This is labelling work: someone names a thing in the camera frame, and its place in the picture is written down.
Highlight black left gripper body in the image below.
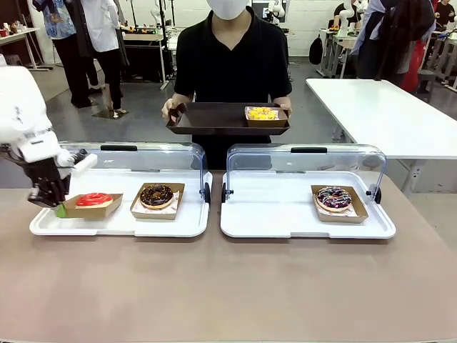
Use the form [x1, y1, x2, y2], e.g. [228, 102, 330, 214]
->
[21, 156, 72, 190]

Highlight red glazed donut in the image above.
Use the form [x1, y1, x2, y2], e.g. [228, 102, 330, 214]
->
[63, 193, 124, 219]
[75, 192, 114, 207]

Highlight dark brown serving tray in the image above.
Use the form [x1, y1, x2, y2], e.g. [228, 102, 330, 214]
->
[166, 102, 291, 136]

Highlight yellow sprinkled donut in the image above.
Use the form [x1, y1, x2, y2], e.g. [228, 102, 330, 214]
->
[246, 106, 278, 121]

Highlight person's right forearm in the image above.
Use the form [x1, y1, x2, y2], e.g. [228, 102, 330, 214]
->
[170, 92, 196, 107]

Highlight chocolate donut with nuts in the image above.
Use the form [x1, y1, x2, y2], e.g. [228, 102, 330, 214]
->
[139, 184, 174, 210]

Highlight chocolate donut in paper tray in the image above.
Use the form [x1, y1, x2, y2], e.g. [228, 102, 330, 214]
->
[129, 182, 186, 220]

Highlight person in blue patterned shirt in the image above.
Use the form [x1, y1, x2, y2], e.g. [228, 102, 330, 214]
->
[34, 0, 94, 108]

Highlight person in white shirt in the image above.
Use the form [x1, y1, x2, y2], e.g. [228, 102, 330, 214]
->
[76, 0, 130, 112]

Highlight person in black shirt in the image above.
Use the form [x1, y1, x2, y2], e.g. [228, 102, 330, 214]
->
[174, 6, 293, 171]

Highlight chocolate donut colourful sprinkles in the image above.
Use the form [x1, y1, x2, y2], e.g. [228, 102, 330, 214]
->
[316, 185, 353, 213]

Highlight person in dark coat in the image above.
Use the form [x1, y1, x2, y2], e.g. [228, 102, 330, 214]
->
[351, 0, 436, 82]

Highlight person in red apron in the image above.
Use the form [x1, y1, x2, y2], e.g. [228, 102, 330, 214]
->
[399, 39, 430, 92]

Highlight person's right hand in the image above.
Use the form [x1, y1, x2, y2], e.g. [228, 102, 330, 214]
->
[161, 98, 187, 125]

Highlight person's left hand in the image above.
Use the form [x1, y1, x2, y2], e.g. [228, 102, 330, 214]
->
[278, 99, 293, 121]

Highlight white plastic display tray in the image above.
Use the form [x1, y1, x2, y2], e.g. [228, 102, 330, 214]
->
[29, 169, 214, 238]
[220, 170, 397, 239]

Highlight clear hinged tray lid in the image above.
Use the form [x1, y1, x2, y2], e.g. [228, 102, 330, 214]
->
[59, 141, 211, 204]
[226, 143, 388, 204]

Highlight grey background work table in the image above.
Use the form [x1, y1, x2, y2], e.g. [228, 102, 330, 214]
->
[0, 27, 42, 71]

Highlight white face mask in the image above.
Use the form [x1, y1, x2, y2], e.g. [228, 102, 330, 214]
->
[206, 0, 251, 20]

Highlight black backpack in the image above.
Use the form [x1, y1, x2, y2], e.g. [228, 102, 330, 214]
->
[308, 34, 324, 66]

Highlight white rectangular table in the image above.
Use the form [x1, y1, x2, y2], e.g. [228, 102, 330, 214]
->
[306, 77, 457, 194]

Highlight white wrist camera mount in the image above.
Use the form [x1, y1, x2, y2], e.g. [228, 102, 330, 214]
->
[56, 149, 98, 173]

